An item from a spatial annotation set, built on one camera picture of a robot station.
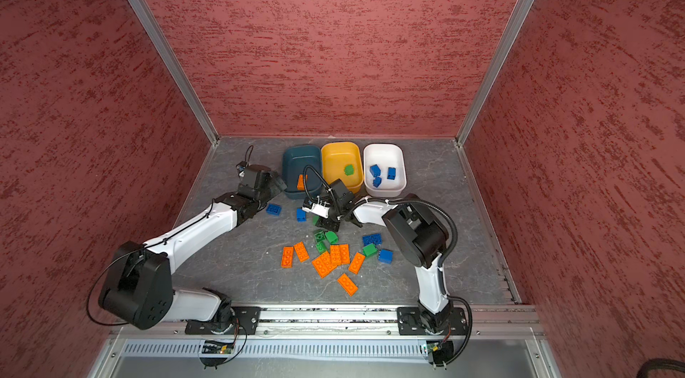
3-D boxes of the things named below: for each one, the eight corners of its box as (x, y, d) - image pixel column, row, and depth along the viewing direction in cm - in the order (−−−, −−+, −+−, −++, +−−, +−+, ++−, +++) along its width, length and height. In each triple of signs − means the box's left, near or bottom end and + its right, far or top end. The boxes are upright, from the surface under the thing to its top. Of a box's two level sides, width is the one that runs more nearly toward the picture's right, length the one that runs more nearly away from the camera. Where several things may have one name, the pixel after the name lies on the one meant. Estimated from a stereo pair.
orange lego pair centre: (330, 265, 86) (329, 262, 84) (330, 246, 90) (330, 243, 88) (350, 265, 86) (350, 262, 84) (350, 246, 90) (350, 243, 88)
